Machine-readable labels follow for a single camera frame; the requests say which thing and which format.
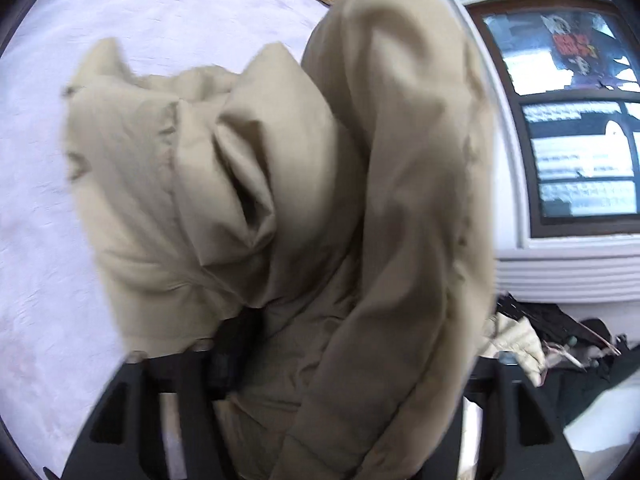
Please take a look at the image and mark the printed window poster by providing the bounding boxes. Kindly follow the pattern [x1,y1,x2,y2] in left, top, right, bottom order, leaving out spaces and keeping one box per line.
[540,10,640,92]

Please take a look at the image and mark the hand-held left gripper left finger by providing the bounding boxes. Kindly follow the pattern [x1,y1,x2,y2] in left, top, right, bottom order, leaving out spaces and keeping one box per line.
[42,310,262,480]

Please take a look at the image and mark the beige puffer jacket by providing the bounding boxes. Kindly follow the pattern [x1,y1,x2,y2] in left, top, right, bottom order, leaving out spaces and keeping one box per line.
[60,0,548,480]

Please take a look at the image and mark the white ribbed window sill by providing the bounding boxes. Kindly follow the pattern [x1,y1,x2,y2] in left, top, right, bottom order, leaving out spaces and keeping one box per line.
[495,249,640,307]

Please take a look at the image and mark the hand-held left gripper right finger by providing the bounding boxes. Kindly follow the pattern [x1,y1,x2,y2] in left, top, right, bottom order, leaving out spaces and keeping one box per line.
[450,354,586,480]

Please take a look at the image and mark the white framed window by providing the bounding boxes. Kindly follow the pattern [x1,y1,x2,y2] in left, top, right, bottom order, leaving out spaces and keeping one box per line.
[442,0,640,252]

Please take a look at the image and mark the black clothes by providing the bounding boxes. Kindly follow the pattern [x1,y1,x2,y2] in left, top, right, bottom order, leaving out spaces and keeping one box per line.
[495,292,640,431]

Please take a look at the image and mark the white cloth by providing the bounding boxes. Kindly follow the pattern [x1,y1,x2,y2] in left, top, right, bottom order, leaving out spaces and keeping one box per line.
[564,379,640,463]

